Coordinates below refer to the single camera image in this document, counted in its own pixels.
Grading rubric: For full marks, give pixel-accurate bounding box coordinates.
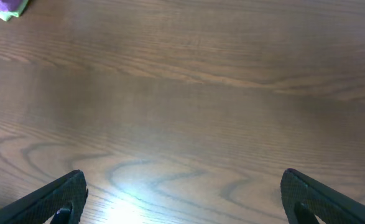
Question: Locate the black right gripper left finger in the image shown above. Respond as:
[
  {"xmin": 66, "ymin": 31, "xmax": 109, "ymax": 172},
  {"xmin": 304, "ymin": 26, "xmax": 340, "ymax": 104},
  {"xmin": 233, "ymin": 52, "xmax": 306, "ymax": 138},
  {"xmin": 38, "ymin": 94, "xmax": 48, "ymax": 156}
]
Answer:
[{"xmin": 0, "ymin": 170, "xmax": 88, "ymax": 224}]

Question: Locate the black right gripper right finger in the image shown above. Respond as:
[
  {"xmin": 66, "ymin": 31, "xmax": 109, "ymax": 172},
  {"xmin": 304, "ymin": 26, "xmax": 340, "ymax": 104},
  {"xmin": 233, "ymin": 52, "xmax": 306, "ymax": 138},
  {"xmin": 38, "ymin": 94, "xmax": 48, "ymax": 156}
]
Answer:
[{"xmin": 280, "ymin": 168, "xmax": 365, "ymax": 224}]

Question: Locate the green folded cloth at bottom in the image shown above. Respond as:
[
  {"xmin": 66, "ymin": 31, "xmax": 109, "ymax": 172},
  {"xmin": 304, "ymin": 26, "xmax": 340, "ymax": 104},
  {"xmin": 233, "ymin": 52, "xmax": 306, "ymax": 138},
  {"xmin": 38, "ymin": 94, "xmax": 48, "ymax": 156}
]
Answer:
[{"xmin": 0, "ymin": 0, "xmax": 29, "ymax": 22}]

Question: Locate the purple folded cloth in stack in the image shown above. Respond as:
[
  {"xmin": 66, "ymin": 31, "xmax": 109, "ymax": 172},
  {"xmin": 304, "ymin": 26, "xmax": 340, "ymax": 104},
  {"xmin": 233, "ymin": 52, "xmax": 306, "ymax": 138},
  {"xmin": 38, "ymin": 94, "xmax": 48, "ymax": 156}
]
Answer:
[{"xmin": 0, "ymin": 0, "xmax": 22, "ymax": 12}]

